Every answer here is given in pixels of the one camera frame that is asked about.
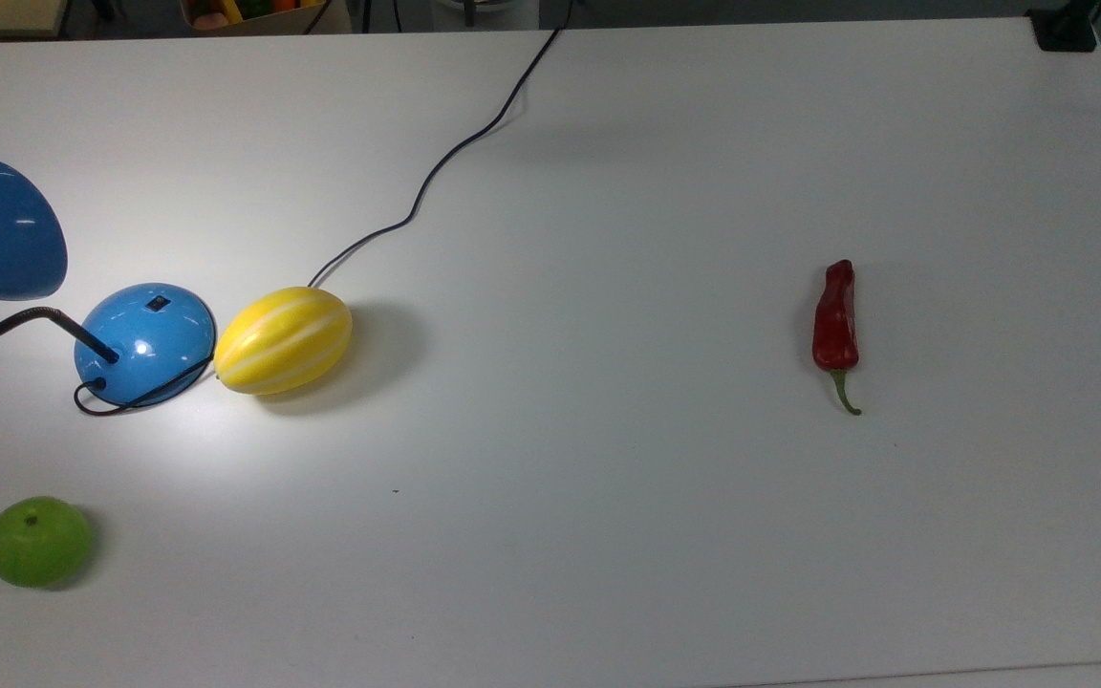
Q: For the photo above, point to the cardboard box of toy food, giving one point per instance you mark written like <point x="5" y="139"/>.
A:
<point x="264" y="21"/>

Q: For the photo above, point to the red chili pepper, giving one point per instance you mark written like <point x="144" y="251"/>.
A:
<point x="835" y="325"/>

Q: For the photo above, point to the white adjoining table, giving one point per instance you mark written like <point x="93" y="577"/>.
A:
<point x="990" y="677"/>

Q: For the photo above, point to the blue desk lamp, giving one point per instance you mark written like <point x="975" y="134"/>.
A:
<point x="144" y="344"/>

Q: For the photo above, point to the black clamp mount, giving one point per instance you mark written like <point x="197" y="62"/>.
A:
<point x="1065" y="29"/>

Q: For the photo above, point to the yellow striped melon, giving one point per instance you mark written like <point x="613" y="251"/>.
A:
<point x="283" y="340"/>

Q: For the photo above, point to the green apple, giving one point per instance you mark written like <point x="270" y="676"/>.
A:
<point x="39" y="542"/>

